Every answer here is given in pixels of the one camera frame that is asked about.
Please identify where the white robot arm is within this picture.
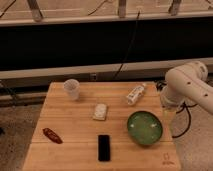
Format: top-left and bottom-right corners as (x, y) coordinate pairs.
(160, 61), (213, 115)

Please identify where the white sponge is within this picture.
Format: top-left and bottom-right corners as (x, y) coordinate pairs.
(93, 104), (107, 120)

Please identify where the white plastic bottle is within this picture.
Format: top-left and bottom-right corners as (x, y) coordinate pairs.
(126, 83), (146, 105)

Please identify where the wooden cutting board table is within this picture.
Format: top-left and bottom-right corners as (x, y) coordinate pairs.
(22, 82), (181, 171)

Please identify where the black smartphone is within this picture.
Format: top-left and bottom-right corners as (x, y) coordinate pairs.
(98, 135), (111, 162)

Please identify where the green bowl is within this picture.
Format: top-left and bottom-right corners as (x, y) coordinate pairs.
(127, 111), (163, 146)

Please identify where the black hanging cable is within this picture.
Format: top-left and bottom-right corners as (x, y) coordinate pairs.
(112, 10), (141, 81)

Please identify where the black floor cable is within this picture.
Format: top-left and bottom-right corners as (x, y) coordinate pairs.
(171, 101), (198, 139)

